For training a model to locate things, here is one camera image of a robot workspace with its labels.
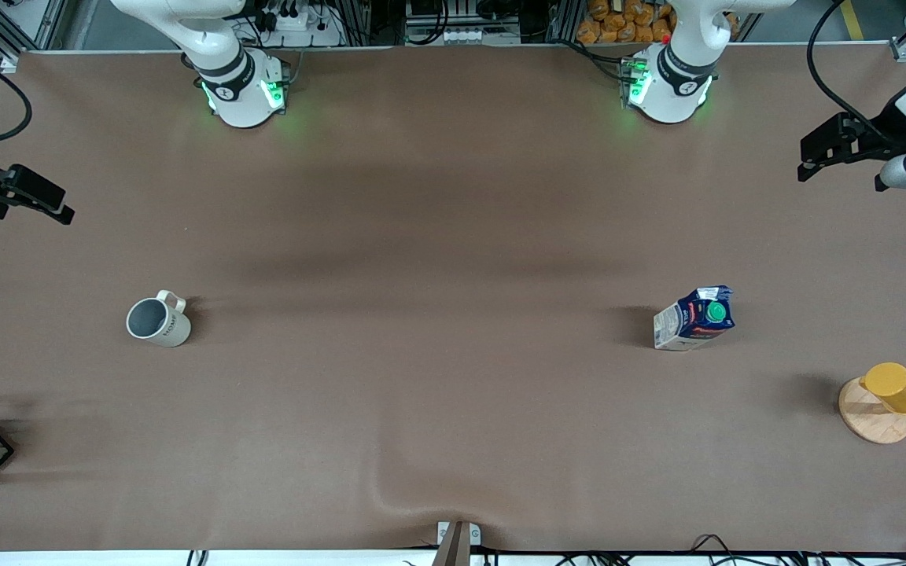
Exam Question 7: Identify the cream mug with grey inside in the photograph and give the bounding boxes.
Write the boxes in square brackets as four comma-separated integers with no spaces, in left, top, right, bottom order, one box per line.
[126,290,192,348]

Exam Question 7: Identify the blue whole milk carton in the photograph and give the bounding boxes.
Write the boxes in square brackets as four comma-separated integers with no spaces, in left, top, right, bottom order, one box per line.
[653,285,735,351]

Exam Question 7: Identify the yellow plastic cup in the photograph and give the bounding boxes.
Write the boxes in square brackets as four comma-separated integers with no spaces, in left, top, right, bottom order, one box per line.
[860,362,906,416]

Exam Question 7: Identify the round wooden cup stand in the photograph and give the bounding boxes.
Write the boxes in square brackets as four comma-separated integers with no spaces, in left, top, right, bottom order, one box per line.
[838,377,906,445]

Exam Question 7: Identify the bag of orange snacks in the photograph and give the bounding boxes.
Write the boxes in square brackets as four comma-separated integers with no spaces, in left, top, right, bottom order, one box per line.
[576,0,676,46]

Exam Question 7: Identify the white power strip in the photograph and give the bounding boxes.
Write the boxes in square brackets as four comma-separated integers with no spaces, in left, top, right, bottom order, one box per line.
[258,0,345,48]

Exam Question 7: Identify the white connector block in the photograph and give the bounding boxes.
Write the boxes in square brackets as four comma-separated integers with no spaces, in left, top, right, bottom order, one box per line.
[404,22,522,46]

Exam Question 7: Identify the brown table cloth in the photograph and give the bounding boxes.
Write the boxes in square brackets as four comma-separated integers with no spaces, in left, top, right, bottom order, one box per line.
[0,43,906,556]

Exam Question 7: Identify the grey metal bracket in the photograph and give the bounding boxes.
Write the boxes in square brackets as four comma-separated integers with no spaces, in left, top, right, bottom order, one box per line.
[431,520,483,566]

